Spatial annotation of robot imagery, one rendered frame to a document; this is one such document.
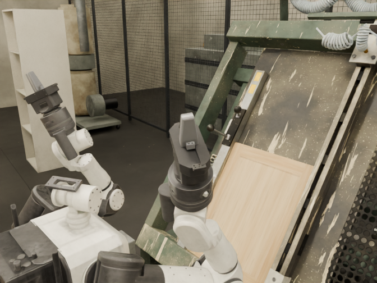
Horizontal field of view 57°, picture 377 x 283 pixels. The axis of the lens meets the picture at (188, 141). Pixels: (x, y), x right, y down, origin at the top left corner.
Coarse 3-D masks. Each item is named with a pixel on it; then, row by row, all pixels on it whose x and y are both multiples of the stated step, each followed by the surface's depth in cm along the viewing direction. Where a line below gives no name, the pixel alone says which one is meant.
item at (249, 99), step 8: (256, 72) 175; (264, 72) 172; (264, 80) 174; (248, 88) 174; (256, 88) 171; (248, 96) 172; (256, 96) 173; (248, 104) 170; (248, 112) 171; (240, 128) 170; (232, 144) 169; (224, 152) 168; (216, 160) 170; (224, 160) 167; (216, 168) 168; (216, 176) 166; (184, 248) 162
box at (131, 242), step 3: (120, 231) 171; (123, 234) 168; (126, 234) 168; (126, 237) 166; (129, 237) 166; (129, 240) 164; (132, 240) 164; (129, 243) 162; (132, 243) 164; (129, 246) 162; (132, 246) 164; (129, 249) 163; (132, 249) 164; (132, 252) 165; (135, 252) 167
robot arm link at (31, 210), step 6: (30, 198) 102; (30, 204) 101; (36, 204) 100; (24, 210) 102; (30, 210) 101; (36, 210) 101; (42, 210) 101; (18, 216) 104; (24, 216) 102; (30, 216) 101; (36, 216) 101; (24, 222) 102
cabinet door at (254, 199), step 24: (240, 144) 167; (240, 168) 162; (264, 168) 155; (288, 168) 147; (312, 168) 141; (216, 192) 165; (240, 192) 158; (264, 192) 150; (288, 192) 144; (216, 216) 161; (240, 216) 153; (264, 216) 146; (288, 216) 140; (240, 240) 149; (264, 240) 142; (264, 264) 138
